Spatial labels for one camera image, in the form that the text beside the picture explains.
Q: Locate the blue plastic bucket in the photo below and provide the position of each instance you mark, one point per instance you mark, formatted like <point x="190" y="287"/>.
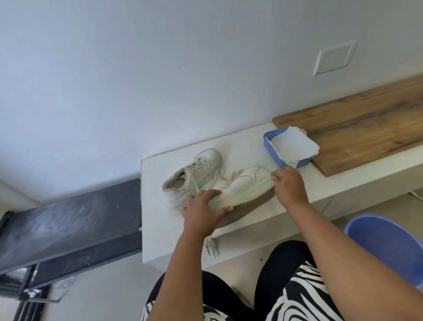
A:
<point x="383" y="244"/>

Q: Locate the person's right leg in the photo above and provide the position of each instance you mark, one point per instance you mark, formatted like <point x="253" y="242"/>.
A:
<point x="284" y="261"/>

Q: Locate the white sneaker with brown sole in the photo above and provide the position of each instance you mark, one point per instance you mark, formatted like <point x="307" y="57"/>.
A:
<point x="248" y="190"/>

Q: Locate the white wall switch plate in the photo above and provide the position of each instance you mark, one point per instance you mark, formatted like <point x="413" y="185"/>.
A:
<point x="334" y="58"/>

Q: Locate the person's left hand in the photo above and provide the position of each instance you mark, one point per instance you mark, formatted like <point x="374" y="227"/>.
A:
<point x="200" y="218"/>

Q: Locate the brown wooden board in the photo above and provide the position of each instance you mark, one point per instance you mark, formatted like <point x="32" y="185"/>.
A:
<point x="360" y="129"/>

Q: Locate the black metal stand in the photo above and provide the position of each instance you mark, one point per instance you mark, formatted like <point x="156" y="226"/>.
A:
<point x="66" y="228"/>

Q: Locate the zebra print dress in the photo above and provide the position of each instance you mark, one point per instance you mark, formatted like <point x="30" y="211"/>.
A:
<point x="297" y="291"/>

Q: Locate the blue plastic tray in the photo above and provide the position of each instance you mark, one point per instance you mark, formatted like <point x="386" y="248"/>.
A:
<point x="274" y="153"/>

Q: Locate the silver metal bracket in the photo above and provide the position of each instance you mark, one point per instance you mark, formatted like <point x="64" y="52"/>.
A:
<point x="66" y="282"/>

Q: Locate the person's left forearm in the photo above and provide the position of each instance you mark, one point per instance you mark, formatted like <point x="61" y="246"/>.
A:
<point x="185" y="277"/>

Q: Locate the person's right hand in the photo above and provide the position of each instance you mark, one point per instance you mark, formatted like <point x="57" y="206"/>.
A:
<point x="292" y="188"/>

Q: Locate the person's right forearm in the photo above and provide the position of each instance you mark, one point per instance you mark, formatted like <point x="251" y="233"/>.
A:
<point x="343" y="251"/>

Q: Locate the white paper sheet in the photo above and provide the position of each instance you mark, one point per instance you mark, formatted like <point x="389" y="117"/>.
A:
<point x="294" y="144"/>

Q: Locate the person's leg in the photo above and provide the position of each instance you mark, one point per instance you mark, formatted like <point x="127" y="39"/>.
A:
<point x="284" y="261"/>
<point x="218" y="291"/>

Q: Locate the person's left leg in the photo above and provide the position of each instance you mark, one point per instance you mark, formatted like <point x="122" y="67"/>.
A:
<point x="218" y="291"/>

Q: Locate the white lace-up sneaker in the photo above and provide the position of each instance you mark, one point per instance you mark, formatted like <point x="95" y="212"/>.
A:
<point x="195" y="172"/>

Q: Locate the person's left thumb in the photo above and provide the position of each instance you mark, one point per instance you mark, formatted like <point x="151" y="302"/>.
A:
<point x="224" y="211"/>

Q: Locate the person's right fingers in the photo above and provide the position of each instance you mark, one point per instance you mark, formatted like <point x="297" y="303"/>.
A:
<point x="279" y="177"/>

